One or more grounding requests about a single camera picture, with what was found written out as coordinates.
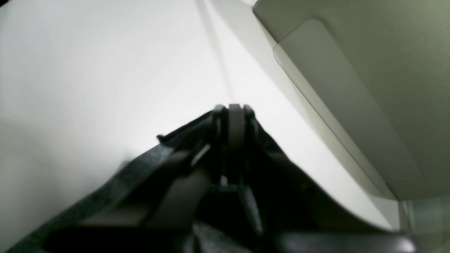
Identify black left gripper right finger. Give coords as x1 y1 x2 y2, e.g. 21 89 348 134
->
243 105 417 253

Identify grey t-shirt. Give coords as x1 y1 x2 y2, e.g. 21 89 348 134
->
8 115 263 253

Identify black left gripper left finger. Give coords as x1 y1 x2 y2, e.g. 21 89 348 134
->
42 104 243 253

